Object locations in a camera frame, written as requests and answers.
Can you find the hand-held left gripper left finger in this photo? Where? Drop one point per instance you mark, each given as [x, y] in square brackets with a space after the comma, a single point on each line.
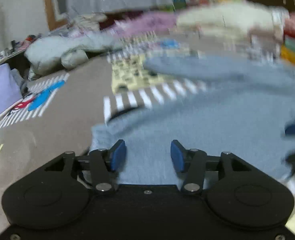
[118, 155]

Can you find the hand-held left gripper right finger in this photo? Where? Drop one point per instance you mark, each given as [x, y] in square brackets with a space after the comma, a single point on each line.
[177, 155]

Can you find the blue-grey garment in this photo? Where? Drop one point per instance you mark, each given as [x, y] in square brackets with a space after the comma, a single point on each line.
[212, 110]

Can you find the beige clothes pile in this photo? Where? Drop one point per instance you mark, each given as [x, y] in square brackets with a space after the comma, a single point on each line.
[87, 21]

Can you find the yellow folded garment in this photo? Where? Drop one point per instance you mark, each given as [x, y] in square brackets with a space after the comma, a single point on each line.
[293, 58]

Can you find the beige folded garments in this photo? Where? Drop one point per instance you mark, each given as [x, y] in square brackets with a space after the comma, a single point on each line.
[262, 42]

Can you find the white patterned cloth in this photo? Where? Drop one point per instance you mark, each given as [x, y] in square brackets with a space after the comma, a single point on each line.
[278, 20]

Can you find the grey-green padded jacket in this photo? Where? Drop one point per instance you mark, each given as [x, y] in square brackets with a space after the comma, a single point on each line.
[52, 50]

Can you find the dark wooden headboard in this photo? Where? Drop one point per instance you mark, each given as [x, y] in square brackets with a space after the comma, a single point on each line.
[275, 0]

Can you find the cream quilt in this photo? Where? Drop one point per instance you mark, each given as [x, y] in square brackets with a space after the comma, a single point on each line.
[225, 17]

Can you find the lavender cloth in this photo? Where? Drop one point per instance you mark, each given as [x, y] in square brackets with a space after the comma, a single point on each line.
[2, 90]

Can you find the purple quilt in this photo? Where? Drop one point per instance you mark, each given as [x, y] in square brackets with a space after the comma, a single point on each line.
[150, 23]

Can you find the dark wooden desk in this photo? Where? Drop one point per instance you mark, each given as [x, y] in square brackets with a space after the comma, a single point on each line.
[12, 55]

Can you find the colourful foam play mat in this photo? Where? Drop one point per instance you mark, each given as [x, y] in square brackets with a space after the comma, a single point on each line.
[187, 0]

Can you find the wooden window frame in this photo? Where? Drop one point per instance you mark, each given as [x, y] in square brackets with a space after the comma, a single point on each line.
[48, 10]

